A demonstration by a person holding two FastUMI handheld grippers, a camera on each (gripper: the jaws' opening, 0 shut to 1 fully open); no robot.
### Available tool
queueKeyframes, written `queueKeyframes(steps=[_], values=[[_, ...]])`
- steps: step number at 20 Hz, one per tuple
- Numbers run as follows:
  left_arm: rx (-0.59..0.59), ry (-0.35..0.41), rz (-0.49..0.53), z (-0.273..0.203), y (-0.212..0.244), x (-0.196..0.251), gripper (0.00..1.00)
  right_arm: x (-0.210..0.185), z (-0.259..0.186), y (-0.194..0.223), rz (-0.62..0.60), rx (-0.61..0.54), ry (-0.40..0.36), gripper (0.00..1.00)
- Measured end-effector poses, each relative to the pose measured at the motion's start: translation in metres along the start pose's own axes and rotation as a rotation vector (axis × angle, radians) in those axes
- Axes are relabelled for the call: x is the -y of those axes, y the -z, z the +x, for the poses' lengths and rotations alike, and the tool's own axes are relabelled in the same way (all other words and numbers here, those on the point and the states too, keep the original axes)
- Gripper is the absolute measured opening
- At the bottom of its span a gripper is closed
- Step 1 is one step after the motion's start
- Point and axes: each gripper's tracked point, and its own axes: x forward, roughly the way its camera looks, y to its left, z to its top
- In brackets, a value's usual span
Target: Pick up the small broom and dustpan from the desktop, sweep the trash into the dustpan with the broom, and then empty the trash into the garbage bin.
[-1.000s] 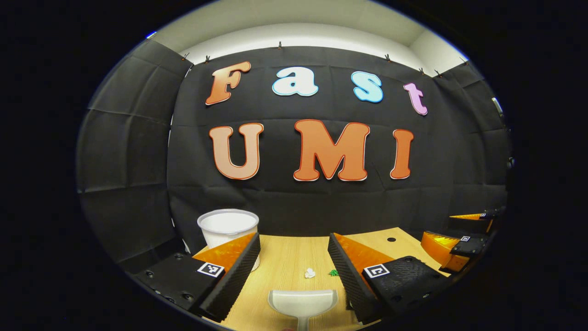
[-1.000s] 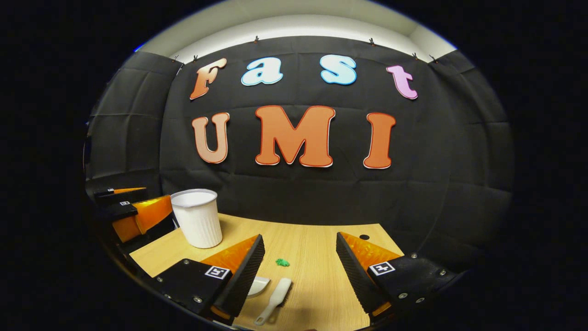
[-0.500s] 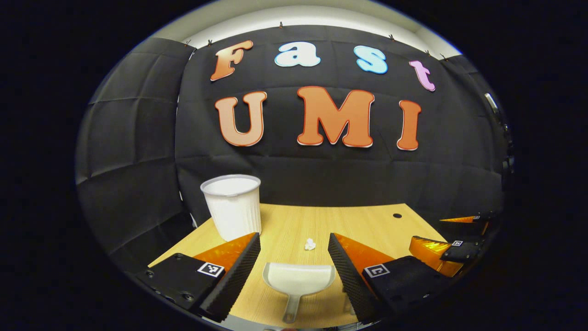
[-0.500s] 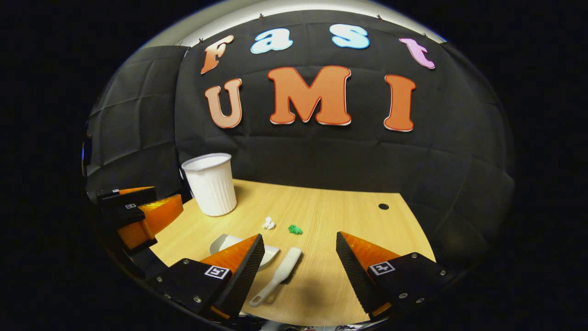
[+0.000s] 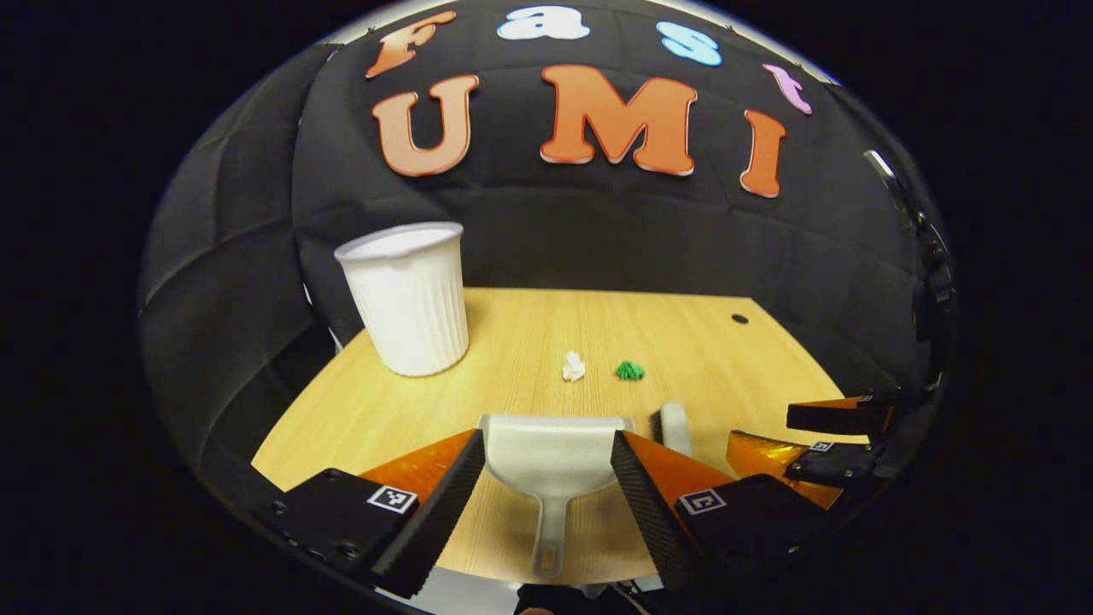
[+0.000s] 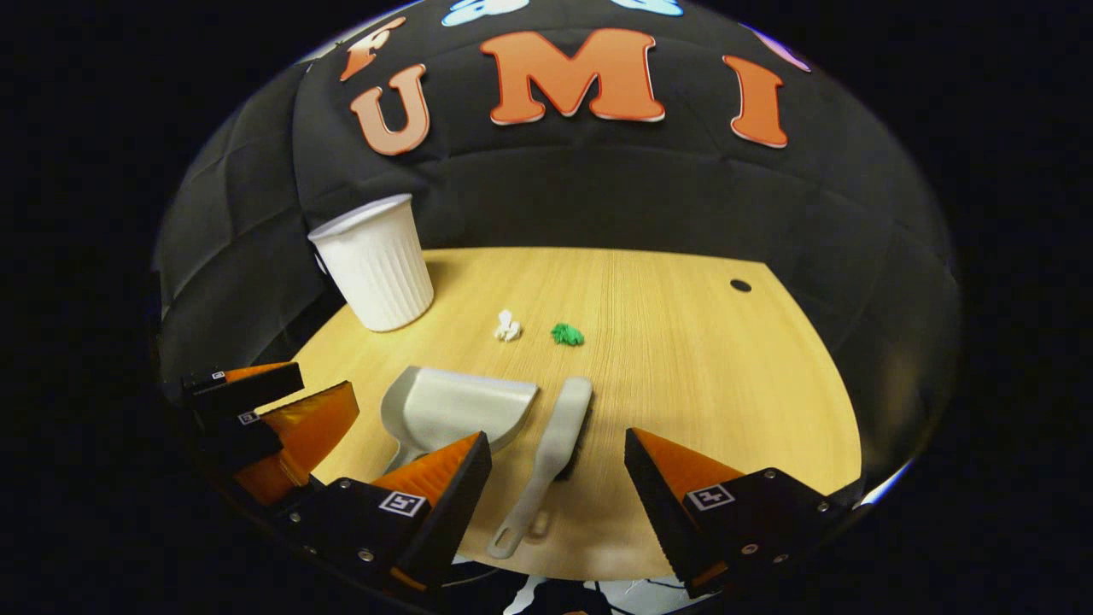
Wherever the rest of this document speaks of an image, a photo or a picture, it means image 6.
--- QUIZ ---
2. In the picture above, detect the white ribbed garbage bin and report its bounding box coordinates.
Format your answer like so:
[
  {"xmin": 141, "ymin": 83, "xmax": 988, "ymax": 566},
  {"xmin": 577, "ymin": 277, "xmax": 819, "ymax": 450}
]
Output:
[{"xmin": 307, "ymin": 193, "xmax": 435, "ymax": 332}]

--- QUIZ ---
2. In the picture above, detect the grey plastic dustpan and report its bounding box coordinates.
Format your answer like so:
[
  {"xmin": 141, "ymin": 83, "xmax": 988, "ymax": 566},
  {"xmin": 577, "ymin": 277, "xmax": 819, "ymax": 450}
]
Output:
[{"xmin": 380, "ymin": 366, "xmax": 540, "ymax": 475}]

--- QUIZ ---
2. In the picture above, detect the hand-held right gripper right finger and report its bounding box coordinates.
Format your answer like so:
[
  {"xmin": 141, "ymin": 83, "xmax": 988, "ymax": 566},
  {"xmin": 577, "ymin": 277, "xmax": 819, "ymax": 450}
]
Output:
[{"xmin": 623, "ymin": 427, "xmax": 846, "ymax": 599}]

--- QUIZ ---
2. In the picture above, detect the wooden desktop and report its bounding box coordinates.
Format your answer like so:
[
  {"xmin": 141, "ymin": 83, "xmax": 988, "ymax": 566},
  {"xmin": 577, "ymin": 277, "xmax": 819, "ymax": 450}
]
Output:
[{"xmin": 282, "ymin": 247, "xmax": 863, "ymax": 582}]

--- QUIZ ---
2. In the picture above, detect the small grey broom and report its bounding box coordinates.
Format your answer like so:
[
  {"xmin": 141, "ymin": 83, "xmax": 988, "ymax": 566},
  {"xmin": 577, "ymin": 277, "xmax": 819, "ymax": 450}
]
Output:
[{"xmin": 487, "ymin": 377, "xmax": 594, "ymax": 560}]

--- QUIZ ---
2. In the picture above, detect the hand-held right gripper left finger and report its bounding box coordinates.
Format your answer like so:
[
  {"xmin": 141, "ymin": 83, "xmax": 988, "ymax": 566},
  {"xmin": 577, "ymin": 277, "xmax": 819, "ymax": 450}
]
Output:
[{"xmin": 273, "ymin": 431, "xmax": 494, "ymax": 595}]

